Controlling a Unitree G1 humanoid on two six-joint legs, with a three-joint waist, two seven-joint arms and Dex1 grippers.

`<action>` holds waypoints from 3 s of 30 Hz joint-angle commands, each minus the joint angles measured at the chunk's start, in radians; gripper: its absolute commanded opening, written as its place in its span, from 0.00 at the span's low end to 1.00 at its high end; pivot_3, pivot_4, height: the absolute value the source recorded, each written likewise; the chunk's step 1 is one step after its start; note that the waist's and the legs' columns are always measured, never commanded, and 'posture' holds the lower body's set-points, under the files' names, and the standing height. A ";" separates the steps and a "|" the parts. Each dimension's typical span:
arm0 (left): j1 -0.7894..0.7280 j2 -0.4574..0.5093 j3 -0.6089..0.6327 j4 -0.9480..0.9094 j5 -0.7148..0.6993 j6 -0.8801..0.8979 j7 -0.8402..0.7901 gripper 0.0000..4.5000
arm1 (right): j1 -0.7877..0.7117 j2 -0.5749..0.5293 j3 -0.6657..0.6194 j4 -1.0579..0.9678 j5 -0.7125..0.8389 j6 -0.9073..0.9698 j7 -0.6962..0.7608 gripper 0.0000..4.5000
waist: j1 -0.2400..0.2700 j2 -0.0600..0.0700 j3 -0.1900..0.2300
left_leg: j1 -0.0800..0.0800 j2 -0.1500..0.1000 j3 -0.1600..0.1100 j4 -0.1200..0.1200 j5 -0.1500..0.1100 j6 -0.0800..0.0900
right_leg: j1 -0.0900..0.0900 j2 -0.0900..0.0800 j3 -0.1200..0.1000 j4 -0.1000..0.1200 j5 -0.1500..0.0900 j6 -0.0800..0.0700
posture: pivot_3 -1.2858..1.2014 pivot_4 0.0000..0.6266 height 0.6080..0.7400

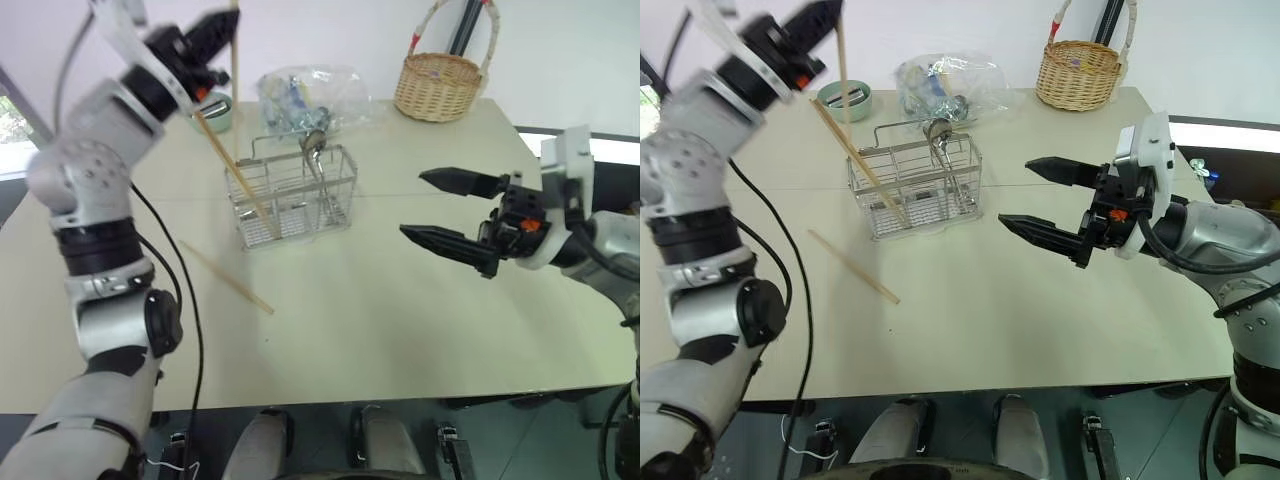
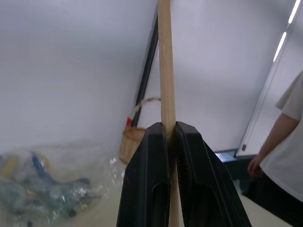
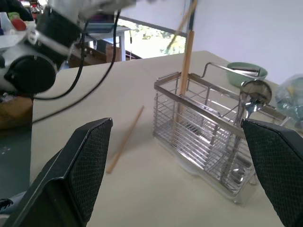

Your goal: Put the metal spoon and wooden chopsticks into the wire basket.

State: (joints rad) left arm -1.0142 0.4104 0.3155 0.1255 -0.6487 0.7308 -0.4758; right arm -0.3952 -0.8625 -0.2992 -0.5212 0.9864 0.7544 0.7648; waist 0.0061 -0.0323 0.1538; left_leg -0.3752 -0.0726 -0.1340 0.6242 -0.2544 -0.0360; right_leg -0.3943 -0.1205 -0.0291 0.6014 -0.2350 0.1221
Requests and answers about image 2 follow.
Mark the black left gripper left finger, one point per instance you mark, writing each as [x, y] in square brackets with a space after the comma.
[144, 179]

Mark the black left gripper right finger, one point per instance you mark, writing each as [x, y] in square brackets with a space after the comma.
[206, 182]

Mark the wooden chopstick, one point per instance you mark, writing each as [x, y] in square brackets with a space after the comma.
[166, 59]

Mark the woven wicker basket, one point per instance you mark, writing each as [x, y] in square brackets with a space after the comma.
[131, 142]

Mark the person's bare hand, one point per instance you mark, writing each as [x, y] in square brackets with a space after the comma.
[255, 168]

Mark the person in white shirt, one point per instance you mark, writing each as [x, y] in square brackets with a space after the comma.
[282, 153]

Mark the clear plastic bag with items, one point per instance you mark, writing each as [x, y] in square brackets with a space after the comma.
[45, 179]

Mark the ceiling light strip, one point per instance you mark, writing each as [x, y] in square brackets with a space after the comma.
[294, 11]
[279, 46]

